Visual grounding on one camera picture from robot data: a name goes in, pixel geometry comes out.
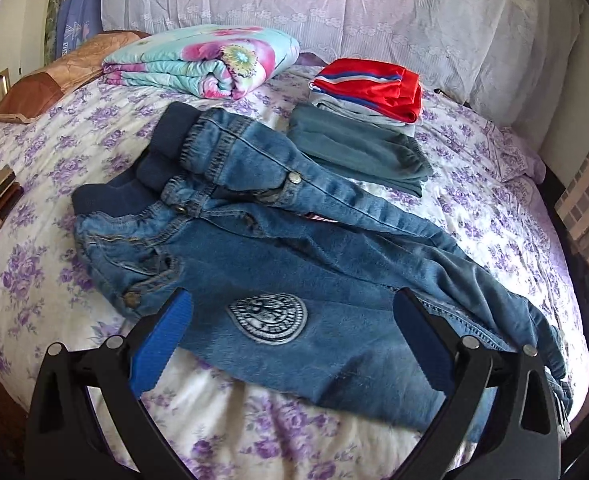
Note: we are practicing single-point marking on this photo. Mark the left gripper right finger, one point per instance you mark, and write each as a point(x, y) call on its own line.
point(520, 439)

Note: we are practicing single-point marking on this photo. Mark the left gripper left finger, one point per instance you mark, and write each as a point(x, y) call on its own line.
point(64, 439)

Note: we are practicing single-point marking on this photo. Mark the blue denim jeans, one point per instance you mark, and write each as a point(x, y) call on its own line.
point(292, 269)

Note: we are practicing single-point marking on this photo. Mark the purple floral bedspread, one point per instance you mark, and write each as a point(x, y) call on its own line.
point(483, 193)

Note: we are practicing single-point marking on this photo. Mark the dark teal folded pants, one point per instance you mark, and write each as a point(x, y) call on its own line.
point(360, 150)

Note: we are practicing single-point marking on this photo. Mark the brown pillow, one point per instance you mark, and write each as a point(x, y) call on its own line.
point(34, 94)

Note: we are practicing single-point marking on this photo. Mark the red folded shorts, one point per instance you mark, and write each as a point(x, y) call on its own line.
point(388, 89)

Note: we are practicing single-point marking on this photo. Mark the grey folded garment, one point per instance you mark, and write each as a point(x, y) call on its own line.
point(360, 113)

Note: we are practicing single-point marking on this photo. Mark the white lace headboard cover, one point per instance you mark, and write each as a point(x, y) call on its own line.
point(507, 59)

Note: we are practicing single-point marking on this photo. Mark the floral folded blanket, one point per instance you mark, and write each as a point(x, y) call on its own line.
point(208, 61)

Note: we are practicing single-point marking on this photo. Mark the blue patterned cloth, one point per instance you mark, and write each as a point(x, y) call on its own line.
point(77, 22)

